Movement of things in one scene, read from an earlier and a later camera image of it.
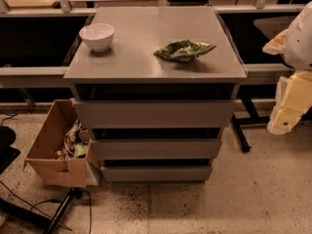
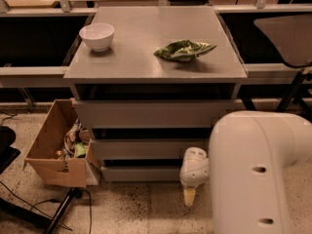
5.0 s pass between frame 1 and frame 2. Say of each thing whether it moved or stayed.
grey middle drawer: stayed
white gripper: moved
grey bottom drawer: stayed
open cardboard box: stayed
